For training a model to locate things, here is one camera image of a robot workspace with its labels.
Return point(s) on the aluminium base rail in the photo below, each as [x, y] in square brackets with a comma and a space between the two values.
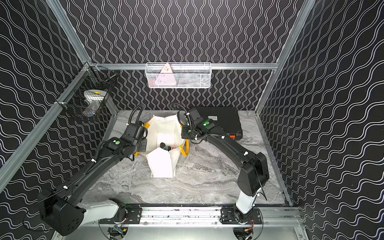
[201, 217]

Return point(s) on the pink triangle card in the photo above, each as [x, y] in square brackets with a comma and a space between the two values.
[166, 77]

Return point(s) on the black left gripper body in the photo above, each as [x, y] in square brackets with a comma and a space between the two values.
[141, 144]

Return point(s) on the black wire mesh basket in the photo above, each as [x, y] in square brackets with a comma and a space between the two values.
[88, 99]

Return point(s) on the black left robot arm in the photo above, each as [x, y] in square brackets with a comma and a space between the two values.
[60, 208]

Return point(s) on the black plastic tool case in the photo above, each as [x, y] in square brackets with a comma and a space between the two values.
[226, 117]

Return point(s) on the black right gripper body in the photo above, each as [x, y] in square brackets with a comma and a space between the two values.
[187, 133]

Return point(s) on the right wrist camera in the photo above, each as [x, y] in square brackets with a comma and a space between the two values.
[195, 115]

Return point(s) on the clear wall basket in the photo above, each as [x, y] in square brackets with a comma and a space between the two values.
[188, 75]

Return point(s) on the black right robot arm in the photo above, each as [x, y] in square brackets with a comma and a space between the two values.
[254, 172]

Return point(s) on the white tote bag yellow handles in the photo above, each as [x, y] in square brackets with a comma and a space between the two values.
[163, 162]

